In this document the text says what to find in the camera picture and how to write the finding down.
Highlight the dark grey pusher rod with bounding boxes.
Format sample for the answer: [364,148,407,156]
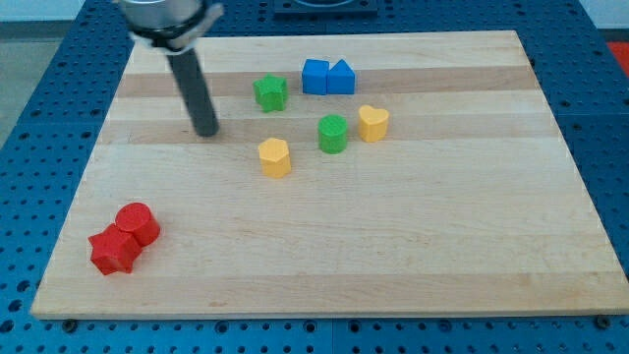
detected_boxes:
[167,49,219,138]

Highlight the green star block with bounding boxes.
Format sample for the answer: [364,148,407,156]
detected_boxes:
[253,74,289,112]

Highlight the red star block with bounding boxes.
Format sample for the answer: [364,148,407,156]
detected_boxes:
[87,224,143,275]

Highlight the yellow hexagon block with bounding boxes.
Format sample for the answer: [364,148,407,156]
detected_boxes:
[258,138,292,178]

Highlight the blue cube block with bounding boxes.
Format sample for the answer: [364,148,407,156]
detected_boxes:
[302,59,329,95]

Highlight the blue triangle block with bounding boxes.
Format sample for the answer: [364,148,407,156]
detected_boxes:
[327,59,356,94]

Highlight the green cylinder block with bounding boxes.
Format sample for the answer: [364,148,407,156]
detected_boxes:
[317,114,348,154]

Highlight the red cylinder block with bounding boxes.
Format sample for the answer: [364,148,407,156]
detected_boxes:
[114,203,161,247]

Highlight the yellow heart block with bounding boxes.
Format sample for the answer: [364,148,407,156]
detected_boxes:
[358,105,390,143]

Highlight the light wooden board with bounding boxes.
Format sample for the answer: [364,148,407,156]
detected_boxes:
[31,30,628,320]

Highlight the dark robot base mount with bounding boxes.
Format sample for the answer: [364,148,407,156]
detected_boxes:
[271,0,378,17]

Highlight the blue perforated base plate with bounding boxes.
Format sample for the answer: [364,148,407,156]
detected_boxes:
[1,1,628,353]

